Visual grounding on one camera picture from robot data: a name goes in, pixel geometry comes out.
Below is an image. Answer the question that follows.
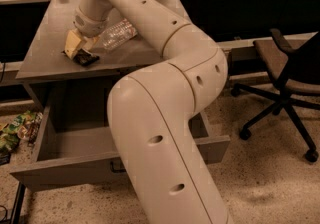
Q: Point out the black drawer handle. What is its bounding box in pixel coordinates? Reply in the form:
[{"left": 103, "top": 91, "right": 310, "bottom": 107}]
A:
[{"left": 110, "top": 161, "right": 126, "bottom": 173}]

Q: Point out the grey open top drawer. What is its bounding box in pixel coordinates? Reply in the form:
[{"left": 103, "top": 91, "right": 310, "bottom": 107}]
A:
[{"left": 10, "top": 74, "right": 230, "bottom": 192}]

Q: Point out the black cable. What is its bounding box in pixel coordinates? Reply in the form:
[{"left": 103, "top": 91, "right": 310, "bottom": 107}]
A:
[{"left": 0, "top": 61, "right": 8, "bottom": 86}]

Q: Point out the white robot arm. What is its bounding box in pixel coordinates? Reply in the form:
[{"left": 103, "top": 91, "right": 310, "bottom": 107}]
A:
[{"left": 65, "top": 0, "right": 233, "bottom": 224}]

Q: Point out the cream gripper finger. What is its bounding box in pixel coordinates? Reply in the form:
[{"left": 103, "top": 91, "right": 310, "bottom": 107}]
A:
[
  {"left": 64, "top": 29, "right": 83, "bottom": 59},
  {"left": 83, "top": 36, "right": 99, "bottom": 50}
]

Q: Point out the black table leg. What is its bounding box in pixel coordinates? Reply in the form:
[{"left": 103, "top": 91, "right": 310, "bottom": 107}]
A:
[{"left": 9, "top": 183, "right": 26, "bottom": 224}]

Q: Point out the black rxbar chocolate bar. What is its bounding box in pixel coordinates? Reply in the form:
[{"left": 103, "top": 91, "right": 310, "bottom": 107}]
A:
[{"left": 72, "top": 50, "right": 100, "bottom": 67}]

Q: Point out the black office chair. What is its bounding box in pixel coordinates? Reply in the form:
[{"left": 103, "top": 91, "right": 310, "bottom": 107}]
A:
[{"left": 231, "top": 28, "right": 320, "bottom": 162}]

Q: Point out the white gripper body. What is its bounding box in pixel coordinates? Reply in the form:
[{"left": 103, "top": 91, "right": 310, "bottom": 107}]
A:
[{"left": 74, "top": 7, "right": 109, "bottom": 38}]

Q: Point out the green snack bag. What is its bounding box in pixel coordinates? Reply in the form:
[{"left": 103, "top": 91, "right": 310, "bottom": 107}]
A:
[{"left": 0, "top": 111, "right": 36, "bottom": 153}]

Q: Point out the clear plastic water bottle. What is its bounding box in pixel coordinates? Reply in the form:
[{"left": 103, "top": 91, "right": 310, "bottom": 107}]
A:
[{"left": 101, "top": 19, "right": 138, "bottom": 51}]

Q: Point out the grey cabinet desk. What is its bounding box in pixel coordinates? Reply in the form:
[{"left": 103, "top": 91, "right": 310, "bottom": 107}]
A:
[{"left": 15, "top": 0, "right": 212, "bottom": 112}]

